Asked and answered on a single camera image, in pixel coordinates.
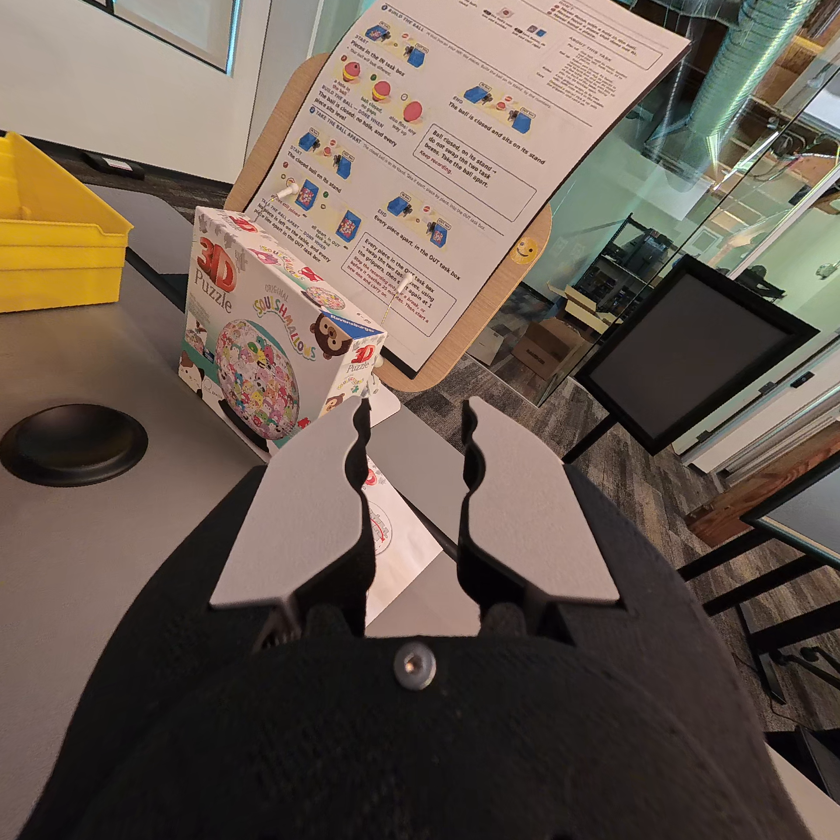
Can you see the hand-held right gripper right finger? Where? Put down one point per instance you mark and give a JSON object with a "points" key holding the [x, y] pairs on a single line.
{"points": [[532, 525]]}

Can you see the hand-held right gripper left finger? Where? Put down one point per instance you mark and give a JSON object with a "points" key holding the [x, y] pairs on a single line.
{"points": [[295, 525]]}

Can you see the yellow plastic bin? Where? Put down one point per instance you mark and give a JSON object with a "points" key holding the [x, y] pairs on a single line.
{"points": [[59, 250]]}

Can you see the colourful puzzle box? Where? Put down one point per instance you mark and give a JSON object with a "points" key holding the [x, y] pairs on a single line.
{"points": [[236, 302]]}

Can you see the white printed leaflet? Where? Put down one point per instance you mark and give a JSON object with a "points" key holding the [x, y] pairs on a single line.
{"points": [[394, 565]]}

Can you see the brown cardboard box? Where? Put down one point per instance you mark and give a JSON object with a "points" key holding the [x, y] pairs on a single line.
{"points": [[549, 348]]}

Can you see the wooden bench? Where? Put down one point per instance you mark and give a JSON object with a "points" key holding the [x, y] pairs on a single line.
{"points": [[761, 492]]}

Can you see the yellow smiley sticker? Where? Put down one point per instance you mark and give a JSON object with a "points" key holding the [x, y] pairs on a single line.
{"points": [[525, 247]]}

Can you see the printed instruction sheet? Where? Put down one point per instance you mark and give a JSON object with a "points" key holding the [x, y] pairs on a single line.
{"points": [[446, 145]]}

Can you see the wooden easel board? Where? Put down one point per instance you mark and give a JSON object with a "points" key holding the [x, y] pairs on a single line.
{"points": [[269, 131]]}

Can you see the silver ventilation duct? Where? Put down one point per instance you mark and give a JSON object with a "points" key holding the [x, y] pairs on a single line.
{"points": [[742, 66]]}

